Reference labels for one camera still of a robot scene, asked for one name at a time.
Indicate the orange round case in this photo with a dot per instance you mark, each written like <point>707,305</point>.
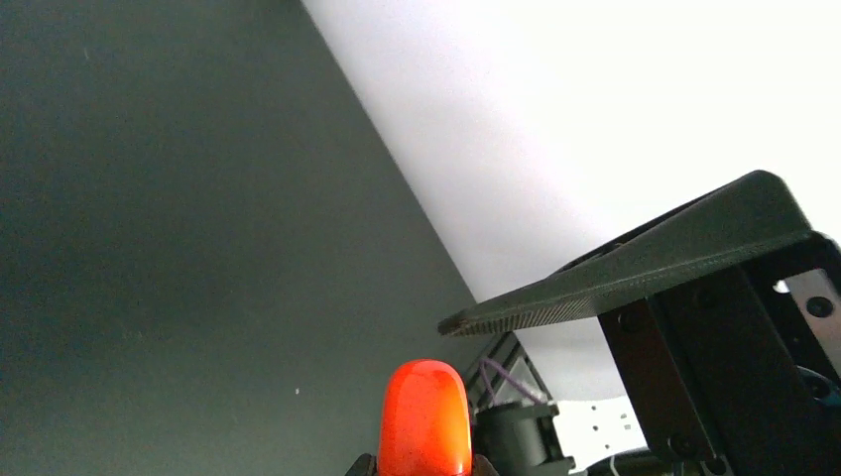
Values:
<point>425,424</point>

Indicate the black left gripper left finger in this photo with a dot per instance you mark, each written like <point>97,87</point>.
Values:
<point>364,465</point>

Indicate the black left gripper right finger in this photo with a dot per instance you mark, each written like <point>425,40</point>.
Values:
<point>481,466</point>

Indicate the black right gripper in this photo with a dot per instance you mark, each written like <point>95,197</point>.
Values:
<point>723,372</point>

